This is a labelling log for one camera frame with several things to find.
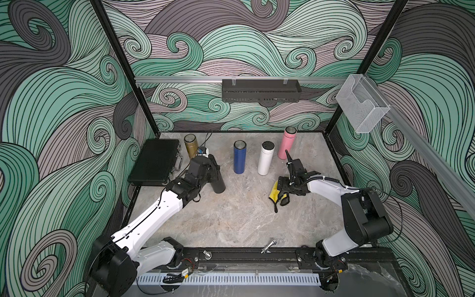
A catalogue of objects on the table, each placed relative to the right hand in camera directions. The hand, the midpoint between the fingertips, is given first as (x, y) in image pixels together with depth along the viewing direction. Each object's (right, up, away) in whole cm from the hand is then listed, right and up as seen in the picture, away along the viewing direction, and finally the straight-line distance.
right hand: (284, 187), depth 93 cm
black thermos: (-34, +4, -8) cm, 35 cm away
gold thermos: (-47, +22, -5) cm, 52 cm away
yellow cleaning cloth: (-6, -4, -3) cm, 8 cm away
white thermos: (-10, +16, -4) cm, 19 cm away
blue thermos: (-23, +16, -5) cm, 29 cm away
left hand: (-35, +13, -14) cm, 40 cm away
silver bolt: (-12, -23, -17) cm, 31 cm away
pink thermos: (+3, +23, +3) cm, 24 cm away
